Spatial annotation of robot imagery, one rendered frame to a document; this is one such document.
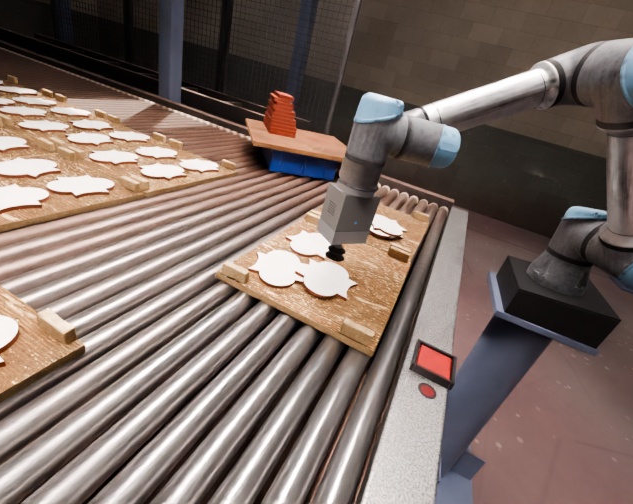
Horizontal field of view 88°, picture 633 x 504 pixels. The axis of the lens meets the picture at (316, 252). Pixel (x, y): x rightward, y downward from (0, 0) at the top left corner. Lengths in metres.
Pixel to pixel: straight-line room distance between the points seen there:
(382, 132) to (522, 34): 5.23
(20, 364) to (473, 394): 1.22
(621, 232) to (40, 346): 1.10
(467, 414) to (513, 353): 0.31
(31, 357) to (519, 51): 5.69
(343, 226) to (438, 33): 5.24
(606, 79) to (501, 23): 4.97
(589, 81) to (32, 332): 1.01
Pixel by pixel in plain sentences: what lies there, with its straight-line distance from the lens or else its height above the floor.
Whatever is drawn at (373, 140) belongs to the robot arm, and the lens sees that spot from 0.59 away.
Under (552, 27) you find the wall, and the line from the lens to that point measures 5.82.
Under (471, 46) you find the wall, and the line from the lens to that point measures 5.72.
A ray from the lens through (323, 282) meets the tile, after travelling 0.70.
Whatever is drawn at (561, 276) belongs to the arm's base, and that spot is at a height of 1.01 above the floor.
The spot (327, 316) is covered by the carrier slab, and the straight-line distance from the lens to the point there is 0.64.
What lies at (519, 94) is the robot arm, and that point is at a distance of 0.84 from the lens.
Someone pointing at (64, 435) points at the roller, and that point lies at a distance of 0.51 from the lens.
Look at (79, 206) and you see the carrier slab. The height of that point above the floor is 0.94.
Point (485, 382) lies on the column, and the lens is 1.31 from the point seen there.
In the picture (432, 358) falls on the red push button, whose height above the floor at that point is 0.93.
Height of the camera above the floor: 1.33
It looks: 28 degrees down
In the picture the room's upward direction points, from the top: 15 degrees clockwise
